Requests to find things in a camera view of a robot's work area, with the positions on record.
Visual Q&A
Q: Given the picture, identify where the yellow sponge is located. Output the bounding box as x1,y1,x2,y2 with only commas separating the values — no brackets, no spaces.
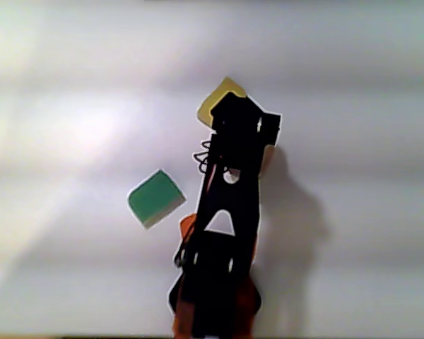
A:
196,76,249,129

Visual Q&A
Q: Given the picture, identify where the white paper cup green tape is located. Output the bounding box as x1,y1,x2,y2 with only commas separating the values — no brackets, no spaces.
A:
223,144,276,185

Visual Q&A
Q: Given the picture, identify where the green sponge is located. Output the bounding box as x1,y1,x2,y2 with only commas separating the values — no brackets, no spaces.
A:
126,168,187,230

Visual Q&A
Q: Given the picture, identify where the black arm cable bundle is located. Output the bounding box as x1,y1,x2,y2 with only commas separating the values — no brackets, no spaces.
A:
192,138,215,174

